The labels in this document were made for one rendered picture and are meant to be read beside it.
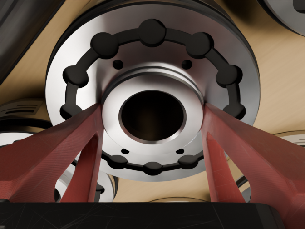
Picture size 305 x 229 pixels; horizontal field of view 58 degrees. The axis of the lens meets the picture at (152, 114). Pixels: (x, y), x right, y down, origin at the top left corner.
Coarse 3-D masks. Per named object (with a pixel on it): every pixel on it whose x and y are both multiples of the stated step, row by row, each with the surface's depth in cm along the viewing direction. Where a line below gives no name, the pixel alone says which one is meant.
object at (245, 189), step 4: (244, 184) 18; (248, 184) 18; (240, 188) 18; (244, 188) 18; (248, 188) 18; (244, 192) 18; (248, 192) 18; (244, 196) 18; (248, 196) 18; (248, 200) 19
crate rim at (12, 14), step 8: (0, 0) 4; (8, 0) 4; (16, 0) 4; (24, 0) 5; (0, 8) 4; (8, 8) 4; (16, 8) 5; (0, 16) 4; (8, 16) 5; (0, 24) 5; (8, 24) 5; (0, 32) 5
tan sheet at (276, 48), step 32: (224, 0) 14; (256, 32) 15; (288, 32) 15; (32, 64) 16; (288, 64) 16; (0, 96) 18; (32, 96) 18; (160, 96) 17; (288, 96) 17; (288, 128) 19; (128, 192) 24; (160, 192) 24; (192, 192) 23
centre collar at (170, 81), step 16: (128, 80) 11; (144, 80) 11; (160, 80) 11; (176, 80) 11; (112, 96) 12; (128, 96) 12; (176, 96) 12; (192, 96) 12; (112, 112) 12; (192, 112) 12; (112, 128) 13; (128, 128) 14; (176, 128) 14; (192, 128) 13; (128, 144) 14; (144, 144) 14; (160, 144) 14; (176, 144) 14
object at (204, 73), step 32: (128, 0) 11; (160, 0) 10; (96, 32) 11; (128, 32) 11; (160, 32) 11; (192, 32) 11; (224, 32) 11; (64, 64) 12; (96, 64) 12; (128, 64) 12; (160, 64) 12; (192, 64) 12; (224, 64) 12; (64, 96) 13; (96, 96) 13; (224, 96) 13; (256, 96) 12; (128, 160) 15; (160, 160) 15; (192, 160) 15
